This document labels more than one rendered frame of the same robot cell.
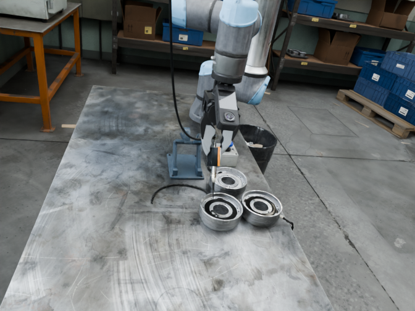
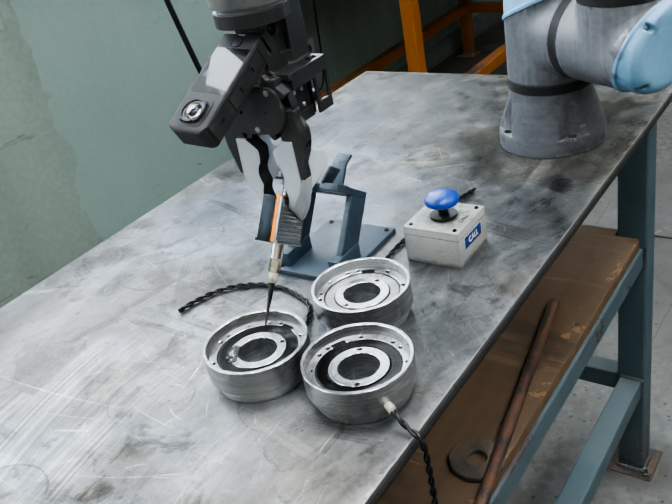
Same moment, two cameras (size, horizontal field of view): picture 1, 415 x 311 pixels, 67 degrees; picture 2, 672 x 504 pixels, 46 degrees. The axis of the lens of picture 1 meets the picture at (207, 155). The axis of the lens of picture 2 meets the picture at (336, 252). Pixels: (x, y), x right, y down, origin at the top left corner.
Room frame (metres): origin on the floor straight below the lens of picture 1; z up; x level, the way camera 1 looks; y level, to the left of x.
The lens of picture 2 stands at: (0.31, -0.64, 1.28)
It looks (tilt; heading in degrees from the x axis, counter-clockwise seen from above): 29 degrees down; 54
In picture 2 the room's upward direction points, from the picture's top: 11 degrees counter-clockwise
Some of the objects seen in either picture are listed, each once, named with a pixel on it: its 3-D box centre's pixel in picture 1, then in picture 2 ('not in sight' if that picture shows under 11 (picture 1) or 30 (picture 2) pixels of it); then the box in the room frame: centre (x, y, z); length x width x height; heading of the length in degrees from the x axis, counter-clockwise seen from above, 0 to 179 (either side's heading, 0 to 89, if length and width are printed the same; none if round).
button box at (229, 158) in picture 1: (224, 153); (448, 229); (0.89, -0.05, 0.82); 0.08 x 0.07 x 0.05; 15
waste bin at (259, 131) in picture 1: (245, 161); not in sight; (1.91, -0.27, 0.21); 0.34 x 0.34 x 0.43
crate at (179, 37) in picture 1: (182, 32); not in sight; (4.28, 0.61, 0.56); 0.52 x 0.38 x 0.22; 102
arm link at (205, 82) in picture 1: (215, 78); (551, 24); (1.21, 0.02, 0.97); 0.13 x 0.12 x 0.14; 79
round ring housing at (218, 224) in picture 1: (220, 211); (259, 356); (0.61, -0.06, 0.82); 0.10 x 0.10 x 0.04
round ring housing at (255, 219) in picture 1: (260, 208); (360, 373); (0.65, -0.16, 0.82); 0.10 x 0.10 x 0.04
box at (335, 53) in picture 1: (334, 45); not in sight; (4.82, -1.49, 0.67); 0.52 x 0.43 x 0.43; 105
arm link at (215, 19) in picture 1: (237, 21); not in sight; (0.82, -0.01, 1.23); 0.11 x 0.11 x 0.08; 79
